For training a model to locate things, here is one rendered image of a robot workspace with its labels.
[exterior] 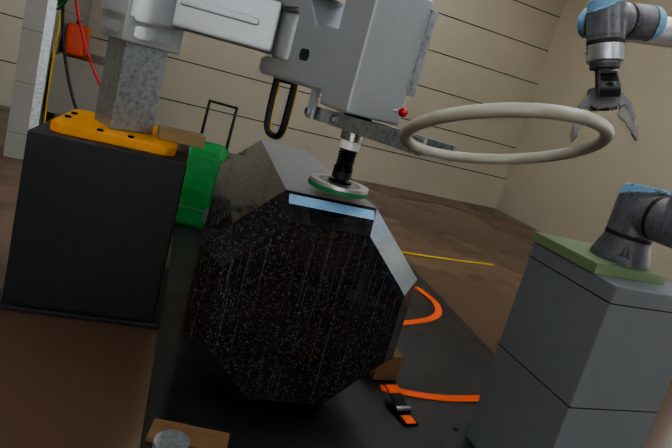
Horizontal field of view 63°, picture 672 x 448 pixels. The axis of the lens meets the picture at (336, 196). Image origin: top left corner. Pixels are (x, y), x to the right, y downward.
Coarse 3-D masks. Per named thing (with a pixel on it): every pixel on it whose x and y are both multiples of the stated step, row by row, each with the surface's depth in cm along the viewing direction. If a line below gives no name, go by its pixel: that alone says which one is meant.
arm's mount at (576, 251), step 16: (544, 240) 196; (560, 240) 197; (576, 240) 208; (576, 256) 181; (592, 256) 183; (592, 272) 174; (608, 272) 175; (624, 272) 178; (640, 272) 180; (656, 272) 187
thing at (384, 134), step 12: (324, 108) 197; (324, 120) 195; (336, 120) 188; (348, 120) 181; (360, 120) 175; (360, 132) 174; (372, 132) 168; (384, 132) 163; (396, 132) 158; (396, 144) 157; (432, 144) 161; (444, 144) 156; (420, 156) 148
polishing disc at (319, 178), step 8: (312, 176) 189; (320, 176) 193; (328, 176) 198; (320, 184) 184; (328, 184) 183; (336, 184) 186; (352, 184) 195; (360, 184) 199; (352, 192) 184; (360, 192) 186
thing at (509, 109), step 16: (432, 112) 118; (448, 112) 114; (464, 112) 112; (480, 112) 110; (496, 112) 109; (512, 112) 109; (528, 112) 108; (544, 112) 108; (560, 112) 108; (576, 112) 109; (592, 112) 112; (416, 128) 123; (592, 128) 115; (608, 128) 116; (416, 144) 142; (592, 144) 131; (448, 160) 153; (464, 160) 153; (480, 160) 154; (496, 160) 153; (512, 160) 151; (528, 160) 149; (544, 160) 147
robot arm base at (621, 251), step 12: (600, 240) 190; (612, 240) 185; (624, 240) 183; (636, 240) 182; (600, 252) 187; (612, 252) 184; (624, 252) 183; (636, 252) 181; (648, 252) 184; (624, 264) 182; (636, 264) 181; (648, 264) 183
